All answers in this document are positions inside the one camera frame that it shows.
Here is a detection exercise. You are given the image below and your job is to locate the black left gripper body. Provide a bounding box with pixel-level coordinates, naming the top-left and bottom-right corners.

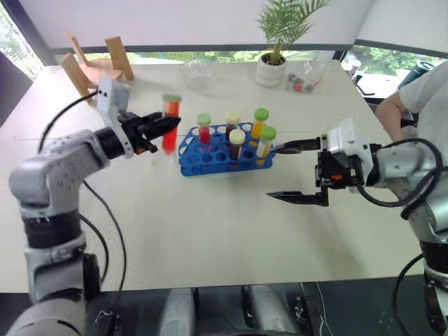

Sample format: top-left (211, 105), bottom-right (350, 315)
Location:
top-left (117, 111), bottom-right (159, 155)

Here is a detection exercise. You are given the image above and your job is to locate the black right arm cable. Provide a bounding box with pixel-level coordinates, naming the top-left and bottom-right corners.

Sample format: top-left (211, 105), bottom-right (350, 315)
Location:
top-left (356, 137), bottom-right (444, 219)

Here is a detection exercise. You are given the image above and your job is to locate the blue test tube rack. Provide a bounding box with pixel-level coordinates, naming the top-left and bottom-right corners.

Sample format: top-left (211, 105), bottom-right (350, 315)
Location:
top-left (178, 122), bottom-right (274, 178)

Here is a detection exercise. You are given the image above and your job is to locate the person in white shirt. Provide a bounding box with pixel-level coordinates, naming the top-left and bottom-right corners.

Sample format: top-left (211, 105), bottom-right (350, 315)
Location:
top-left (398, 58), bottom-right (448, 155)

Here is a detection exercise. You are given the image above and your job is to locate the green palm plant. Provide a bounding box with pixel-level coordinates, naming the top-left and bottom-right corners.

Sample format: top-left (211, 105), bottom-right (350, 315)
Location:
top-left (256, 0), bottom-right (330, 66)

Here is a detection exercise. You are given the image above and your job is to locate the yellow test tube green cap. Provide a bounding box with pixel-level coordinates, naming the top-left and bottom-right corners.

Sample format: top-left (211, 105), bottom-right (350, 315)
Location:
top-left (255, 125), bottom-right (278, 159)

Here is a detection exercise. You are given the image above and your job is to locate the grey rounded robot leg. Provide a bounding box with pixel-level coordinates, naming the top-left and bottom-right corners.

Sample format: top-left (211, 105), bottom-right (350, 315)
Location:
top-left (159, 288), bottom-right (197, 336)
top-left (244, 284), bottom-right (300, 336)

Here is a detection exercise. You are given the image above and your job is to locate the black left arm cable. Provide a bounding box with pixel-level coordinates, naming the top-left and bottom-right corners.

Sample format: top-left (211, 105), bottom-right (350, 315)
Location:
top-left (37, 91), bottom-right (127, 292)

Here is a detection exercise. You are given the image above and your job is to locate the dark red tube cream cap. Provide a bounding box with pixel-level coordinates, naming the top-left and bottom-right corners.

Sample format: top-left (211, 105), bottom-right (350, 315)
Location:
top-left (225, 111), bottom-right (242, 134)
top-left (227, 128), bottom-right (247, 167)

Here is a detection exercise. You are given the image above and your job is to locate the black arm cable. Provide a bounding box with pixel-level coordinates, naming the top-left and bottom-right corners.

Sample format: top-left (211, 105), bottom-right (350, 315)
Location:
top-left (356, 137), bottom-right (444, 219)
top-left (37, 91), bottom-right (127, 292)

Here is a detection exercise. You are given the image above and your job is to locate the white plant pot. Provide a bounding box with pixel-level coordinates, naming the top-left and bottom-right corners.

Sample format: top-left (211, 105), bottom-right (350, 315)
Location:
top-left (255, 52), bottom-right (288, 88)

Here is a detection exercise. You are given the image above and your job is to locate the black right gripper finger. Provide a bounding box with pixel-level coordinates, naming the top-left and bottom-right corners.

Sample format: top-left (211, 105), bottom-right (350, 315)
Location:
top-left (272, 136), bottom-right (323, 155)
top-left (266, 185), bottom-right (330, 208)

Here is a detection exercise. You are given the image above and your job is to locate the wooden stand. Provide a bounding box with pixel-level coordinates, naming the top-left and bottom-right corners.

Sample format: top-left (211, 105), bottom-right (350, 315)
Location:
top-left (59, 34), bottom-right (136, 103)

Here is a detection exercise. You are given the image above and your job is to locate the clear glass bowl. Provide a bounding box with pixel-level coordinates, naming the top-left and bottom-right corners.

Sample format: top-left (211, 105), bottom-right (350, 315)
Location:
top-left (179, 58), bottom-right (217, 92)

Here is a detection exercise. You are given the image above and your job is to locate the orange test tube green cap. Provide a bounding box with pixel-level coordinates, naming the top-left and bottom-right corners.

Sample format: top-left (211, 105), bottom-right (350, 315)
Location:
top-left (250, 108), bottom-right (271, 140)

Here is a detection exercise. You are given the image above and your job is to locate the teal bottle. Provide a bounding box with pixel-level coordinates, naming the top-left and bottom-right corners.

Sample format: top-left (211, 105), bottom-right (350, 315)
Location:
top-left (398, 60), bottom-right (437, 90)

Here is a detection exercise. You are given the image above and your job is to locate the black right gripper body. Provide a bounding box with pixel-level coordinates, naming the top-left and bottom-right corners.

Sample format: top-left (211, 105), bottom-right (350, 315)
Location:
top-left (314, 150), bottom-right (365, 192)

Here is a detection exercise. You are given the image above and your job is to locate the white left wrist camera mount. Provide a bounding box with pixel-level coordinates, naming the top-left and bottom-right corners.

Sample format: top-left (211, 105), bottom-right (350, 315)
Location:
top-left (95, 78), bottom-right (135, 159)

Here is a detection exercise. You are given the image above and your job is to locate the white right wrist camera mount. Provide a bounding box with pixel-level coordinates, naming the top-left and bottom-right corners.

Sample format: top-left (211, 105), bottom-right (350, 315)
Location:
top-left (321, 118), bottom-right (374, 166)

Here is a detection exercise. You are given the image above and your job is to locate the clear plastic bag with parts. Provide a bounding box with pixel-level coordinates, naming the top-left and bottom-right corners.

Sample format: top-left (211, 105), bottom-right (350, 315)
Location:
top-left (284, 52), bottom-right (333, 94)

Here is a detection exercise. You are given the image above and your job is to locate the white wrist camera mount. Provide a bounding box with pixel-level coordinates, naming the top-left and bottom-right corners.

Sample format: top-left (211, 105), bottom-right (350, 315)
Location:
top-left (321, 118), bottom-right (374, 166)
top-left (95, 78), bottom-right (135, 159)

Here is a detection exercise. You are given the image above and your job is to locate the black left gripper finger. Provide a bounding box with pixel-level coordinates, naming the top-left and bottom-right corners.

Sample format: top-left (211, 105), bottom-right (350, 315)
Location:
top-left (141, 122), bottom-right (181, 141)
top-left (139, 111), bottom-right (181, 129)

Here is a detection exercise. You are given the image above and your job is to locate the red test tube green cap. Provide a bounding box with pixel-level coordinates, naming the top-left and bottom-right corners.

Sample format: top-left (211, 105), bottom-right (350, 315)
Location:
top-left (195, 113), bottom-right (212, 145)
top-left (161, 93), bottom-right (183, 157)

